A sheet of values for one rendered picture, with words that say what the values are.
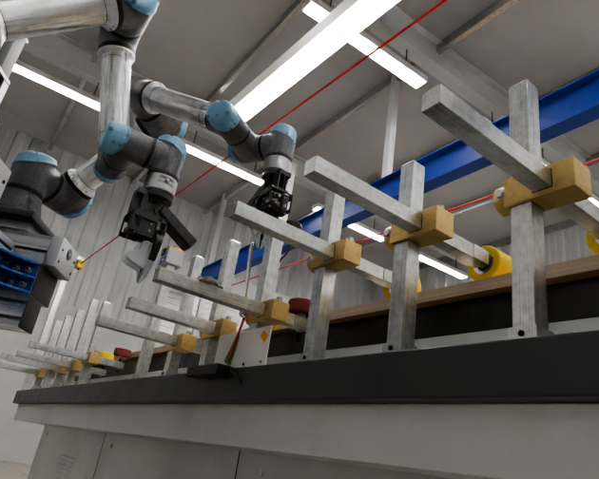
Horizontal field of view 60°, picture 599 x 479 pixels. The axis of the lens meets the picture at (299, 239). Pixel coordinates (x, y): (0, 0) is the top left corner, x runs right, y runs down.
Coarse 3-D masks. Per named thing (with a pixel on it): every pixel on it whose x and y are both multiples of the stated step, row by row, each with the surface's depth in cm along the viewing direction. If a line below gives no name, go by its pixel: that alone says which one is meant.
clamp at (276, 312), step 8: (272, 304) 130; (280, 304) 131; (288, 304) 132; (264, 312) 131; (272, 312) 129; (280, 312) 130; (248, 320) 136; (256, 320) 133; (264, 320) 132; (272, 320) 131; (280, 320) 130
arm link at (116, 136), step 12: (108, 132) 117; (120, 132) 118; (132, 132) 120; (108, 144) 118; (120, 144) 118; (132, 144) 119; (144, 144) 121; (108, 156) 124; (120, 156) 121; (132, 156) 121; (144, 156) 121; (120, 168) 126
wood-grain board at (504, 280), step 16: (592, 256) 90; (560, 272) 94; (576, 272) 91; (592, 272) 90; (448, 288) 113; (464, 288) 109; (480, 288) 106; (496, 288) 103; (368, 304) 131; (384, 304) 127; (416, 304) 119; (432, 304) 117; (336, 320) 141; (160, 352) 229
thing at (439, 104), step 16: (432, 96) 67; (448, 96) 67; (432, 112) 67; (448, 112) 67; (464, 112) 68; (448, 128) 70; (464, 128) 69; (480, 128) 70; (496, 128) 72; (480, 144) 72; (496, 144) 71; (512, 144) 74; (496, 160) 74; (512, 160) 74; (528, 160) 76; (512, 176) 77; (528, 176) 77; (544, 176) 77; (560, 208) 84; (576, 208) 83; (592, 208) 85; (592, 224) 87
